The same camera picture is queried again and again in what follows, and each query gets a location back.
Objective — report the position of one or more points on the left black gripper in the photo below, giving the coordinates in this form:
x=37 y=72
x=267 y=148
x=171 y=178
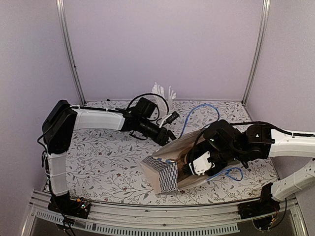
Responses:
x=162 y=138

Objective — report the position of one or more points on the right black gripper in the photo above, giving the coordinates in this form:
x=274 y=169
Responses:
x=214 y=172

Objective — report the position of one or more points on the checkered paper takeout bag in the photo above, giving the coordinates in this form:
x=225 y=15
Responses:
x=161 y=169

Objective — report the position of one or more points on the brown cardboard cup carrier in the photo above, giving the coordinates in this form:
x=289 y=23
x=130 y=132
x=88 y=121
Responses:
x=183 y=163

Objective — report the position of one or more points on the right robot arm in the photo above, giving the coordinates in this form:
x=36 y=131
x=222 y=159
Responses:
x=224 y=142

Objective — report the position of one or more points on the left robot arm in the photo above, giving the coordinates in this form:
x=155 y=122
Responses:
x=65 y=118

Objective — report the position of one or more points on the bundle of white wrapped straws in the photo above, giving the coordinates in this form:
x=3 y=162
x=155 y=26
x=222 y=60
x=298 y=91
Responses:
x=166 y=96

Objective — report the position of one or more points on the floral patterned table mat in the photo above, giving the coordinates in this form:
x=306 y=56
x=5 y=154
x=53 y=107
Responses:
x=104 y=165

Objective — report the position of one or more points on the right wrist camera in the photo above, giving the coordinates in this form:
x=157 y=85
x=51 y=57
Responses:
x=198 y=166

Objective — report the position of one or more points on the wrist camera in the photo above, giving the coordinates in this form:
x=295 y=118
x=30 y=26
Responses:
x=198 y=166
x=167 y=119

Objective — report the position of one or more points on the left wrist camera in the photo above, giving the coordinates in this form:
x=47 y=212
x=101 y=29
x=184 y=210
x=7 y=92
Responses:
x=167 y=119

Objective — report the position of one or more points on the front aluminium rail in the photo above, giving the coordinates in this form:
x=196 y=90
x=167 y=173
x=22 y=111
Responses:
x=111 y=219

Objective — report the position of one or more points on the right aluminium frame post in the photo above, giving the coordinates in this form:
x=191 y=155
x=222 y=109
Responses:
x=258 y=48

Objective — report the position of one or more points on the aluminium frame post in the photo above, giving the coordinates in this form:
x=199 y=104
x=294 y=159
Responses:
x=258 y=48
x=68 y=48

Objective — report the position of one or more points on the left aluminium frame post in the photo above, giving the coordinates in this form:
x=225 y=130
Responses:
x=68 y=48

